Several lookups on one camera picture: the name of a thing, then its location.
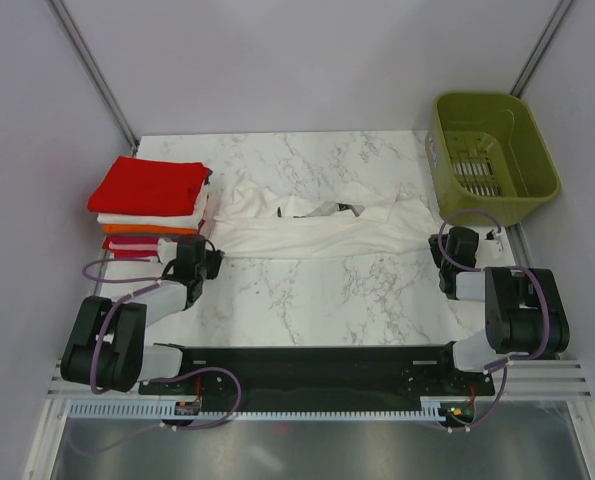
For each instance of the orange folded t shirt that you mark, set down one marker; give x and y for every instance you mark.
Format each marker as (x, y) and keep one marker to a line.
(118, 229)

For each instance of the white slotted cable duct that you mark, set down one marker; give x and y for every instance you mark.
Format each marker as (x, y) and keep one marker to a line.
(172, 410)

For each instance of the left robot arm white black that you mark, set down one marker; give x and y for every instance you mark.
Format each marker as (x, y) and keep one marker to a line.
(107, 350)

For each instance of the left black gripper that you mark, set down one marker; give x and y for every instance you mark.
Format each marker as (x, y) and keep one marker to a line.
(214, 257)

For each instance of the pink red folded shirts bottom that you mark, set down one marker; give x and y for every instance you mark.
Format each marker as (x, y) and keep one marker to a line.
(130, 247)

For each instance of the red folded t shirt top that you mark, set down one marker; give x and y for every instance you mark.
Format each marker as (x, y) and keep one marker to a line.
(141, 187)

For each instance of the right aluminium frame post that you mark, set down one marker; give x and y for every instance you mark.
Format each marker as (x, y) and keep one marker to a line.
(546, 39)

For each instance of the aluminium rail base frame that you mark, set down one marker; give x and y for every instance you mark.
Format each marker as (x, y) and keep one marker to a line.
(542, 428)

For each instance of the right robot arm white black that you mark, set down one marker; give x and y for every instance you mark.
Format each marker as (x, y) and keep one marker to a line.
(524, 316)

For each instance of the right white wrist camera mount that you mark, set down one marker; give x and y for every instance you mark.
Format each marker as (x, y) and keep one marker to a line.
(490, 249)

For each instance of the aluminium frame post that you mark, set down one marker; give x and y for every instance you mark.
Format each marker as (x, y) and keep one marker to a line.
(546, 39)
(87, 60)

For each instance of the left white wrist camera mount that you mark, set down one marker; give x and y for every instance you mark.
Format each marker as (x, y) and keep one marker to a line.
(166, 250)

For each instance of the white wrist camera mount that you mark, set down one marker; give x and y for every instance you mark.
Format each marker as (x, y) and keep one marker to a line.
(490, 249)
(166, 250)

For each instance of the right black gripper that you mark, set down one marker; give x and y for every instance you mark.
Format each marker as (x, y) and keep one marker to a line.
(434, 250)

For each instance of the left aluminium frame post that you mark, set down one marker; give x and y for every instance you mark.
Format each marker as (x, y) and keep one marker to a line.
(87, 60)

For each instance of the white t shirt robot print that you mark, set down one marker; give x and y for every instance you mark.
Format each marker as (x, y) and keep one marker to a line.
(251, 221)

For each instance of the olive green plastic basket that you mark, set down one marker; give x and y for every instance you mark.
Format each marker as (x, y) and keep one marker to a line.
(485, 151)

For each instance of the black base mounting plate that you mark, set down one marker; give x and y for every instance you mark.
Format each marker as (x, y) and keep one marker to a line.
(332, 379)

